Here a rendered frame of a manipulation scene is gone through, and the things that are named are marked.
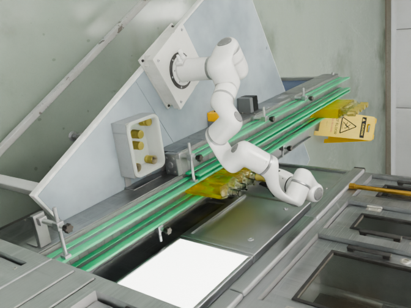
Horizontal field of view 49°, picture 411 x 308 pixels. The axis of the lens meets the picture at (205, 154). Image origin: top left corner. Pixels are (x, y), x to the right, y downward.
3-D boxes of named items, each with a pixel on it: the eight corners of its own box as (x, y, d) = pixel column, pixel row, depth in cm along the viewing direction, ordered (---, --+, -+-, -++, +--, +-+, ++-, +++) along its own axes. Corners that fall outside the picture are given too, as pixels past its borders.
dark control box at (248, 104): (237, 112, 244) (251, 113, 239) (236, 98, 242) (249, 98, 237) (245, 109, 250) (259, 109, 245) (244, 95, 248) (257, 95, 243)
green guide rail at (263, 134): (185, 174, 192) (200, 176, 187) (185, 172, 192) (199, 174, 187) (339, 88, 322) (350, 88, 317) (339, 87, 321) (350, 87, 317)
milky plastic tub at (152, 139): (121, 176, 181) (137, 179, 175) (111, 123, 174) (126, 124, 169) (151, 162, 194) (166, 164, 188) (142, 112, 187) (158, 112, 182)
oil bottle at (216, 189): (185, 193, 194) (226, 201, 181) (183, 181, 192) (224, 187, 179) (193, 188, 198) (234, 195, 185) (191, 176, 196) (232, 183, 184)
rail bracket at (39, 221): (27, 249, 147) (71, 265, 133) (14, 201, 142) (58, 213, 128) (40, 242, 150) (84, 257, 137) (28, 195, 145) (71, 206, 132)
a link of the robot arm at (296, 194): (262, 153, 167) (306, 177, 173) (248, 184, 165) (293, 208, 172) (273, 153, 159) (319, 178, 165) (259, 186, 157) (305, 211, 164)
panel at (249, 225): (96, 303, 146) (176, 338, 126) (94, 295, 146) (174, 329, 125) (243, 196, 213) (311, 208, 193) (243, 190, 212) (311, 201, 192)
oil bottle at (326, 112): (309, 117, 288) (353, 119, 271) (309, 109, 286) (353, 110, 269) (313, 115, 292) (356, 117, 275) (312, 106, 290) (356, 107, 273)
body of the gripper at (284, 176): (300, 195, 183) (279, 188, 191) (298, 171, 180) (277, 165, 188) (287, 201, 179) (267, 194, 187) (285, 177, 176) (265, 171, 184)
